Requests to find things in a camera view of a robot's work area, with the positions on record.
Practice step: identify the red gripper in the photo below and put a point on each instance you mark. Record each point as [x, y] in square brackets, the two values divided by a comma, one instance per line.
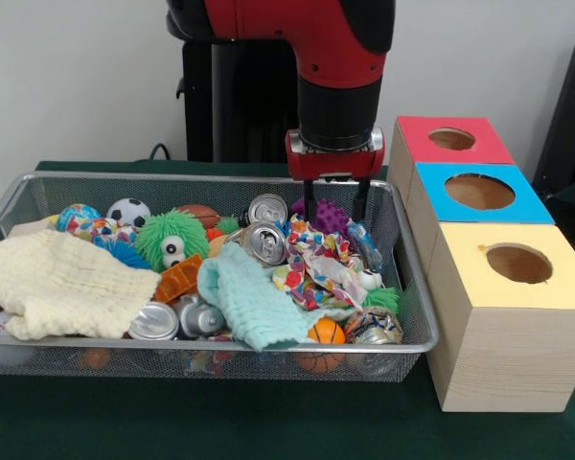
[335, 165]

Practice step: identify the purple spiky ball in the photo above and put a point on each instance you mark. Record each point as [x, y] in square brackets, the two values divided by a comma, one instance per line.
[331, 215]

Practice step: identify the colourful dotted cloth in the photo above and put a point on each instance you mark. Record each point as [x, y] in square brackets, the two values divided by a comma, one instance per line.
[316, 254]

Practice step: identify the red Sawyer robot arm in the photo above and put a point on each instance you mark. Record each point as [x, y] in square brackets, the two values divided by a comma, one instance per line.
[335, 48]

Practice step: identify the clear mesh bin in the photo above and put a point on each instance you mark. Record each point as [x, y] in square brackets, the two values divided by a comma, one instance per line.
[412, 297]

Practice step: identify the wooden box with three holes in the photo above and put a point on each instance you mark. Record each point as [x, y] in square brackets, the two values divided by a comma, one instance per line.
[503, 354]

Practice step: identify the silver drink can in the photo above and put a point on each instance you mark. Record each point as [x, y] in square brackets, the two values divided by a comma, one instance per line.
[263, 242]

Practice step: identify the green spiky googly-eyed ball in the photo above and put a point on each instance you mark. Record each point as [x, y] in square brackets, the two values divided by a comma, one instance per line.
[158, 232]
[381, 299]

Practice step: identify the mint knitted cloth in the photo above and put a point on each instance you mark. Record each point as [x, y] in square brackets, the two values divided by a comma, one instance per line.
[249, 297]

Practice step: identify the small brown football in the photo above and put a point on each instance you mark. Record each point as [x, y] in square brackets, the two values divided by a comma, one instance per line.
[201, 214]

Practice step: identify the small soccer ball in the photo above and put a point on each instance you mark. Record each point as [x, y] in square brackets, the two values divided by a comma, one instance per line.
[129, 211]

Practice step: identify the blue spiky ball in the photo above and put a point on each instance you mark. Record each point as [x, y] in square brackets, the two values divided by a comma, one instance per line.
[124, 251]

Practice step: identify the black upright stand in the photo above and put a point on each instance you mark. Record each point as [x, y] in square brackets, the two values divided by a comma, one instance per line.
[570, 120]

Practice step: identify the cream knitted cloth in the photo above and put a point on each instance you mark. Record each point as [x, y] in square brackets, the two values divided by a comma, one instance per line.
[62, 282]

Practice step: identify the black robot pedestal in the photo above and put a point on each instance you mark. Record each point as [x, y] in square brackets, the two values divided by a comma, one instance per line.
[239, 96]

